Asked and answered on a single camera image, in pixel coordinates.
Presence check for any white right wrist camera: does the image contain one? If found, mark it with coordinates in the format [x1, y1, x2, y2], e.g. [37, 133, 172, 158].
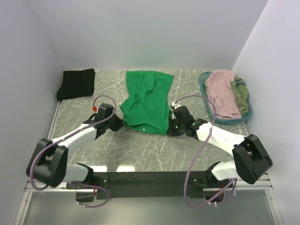
[171, 102, 181, 120]

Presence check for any pink tank top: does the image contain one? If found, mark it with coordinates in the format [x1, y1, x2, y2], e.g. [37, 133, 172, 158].
[205, 70, 241, 119]

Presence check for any aluminium frame rail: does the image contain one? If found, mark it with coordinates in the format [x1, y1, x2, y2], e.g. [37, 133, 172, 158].
[24, 173, 273, 192]

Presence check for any teal plastic basket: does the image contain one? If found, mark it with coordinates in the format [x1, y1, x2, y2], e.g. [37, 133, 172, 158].
[198, 71, 252, 125]

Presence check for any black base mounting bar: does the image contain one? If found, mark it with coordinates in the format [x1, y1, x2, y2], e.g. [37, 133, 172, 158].
[65, 171, 225, 200]

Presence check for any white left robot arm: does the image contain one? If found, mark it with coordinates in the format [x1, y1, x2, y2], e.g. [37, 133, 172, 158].
[26, 104, 126, 188]

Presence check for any black folded tank top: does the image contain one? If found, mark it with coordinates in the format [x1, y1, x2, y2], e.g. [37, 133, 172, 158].
[56, 68, 95, 101]

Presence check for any olive green tank top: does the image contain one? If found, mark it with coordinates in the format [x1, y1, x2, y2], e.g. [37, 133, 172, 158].
[230, 75, 249, 117]

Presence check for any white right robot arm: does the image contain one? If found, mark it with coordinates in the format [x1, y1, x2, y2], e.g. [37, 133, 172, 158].
[168, 103, 273, 187]

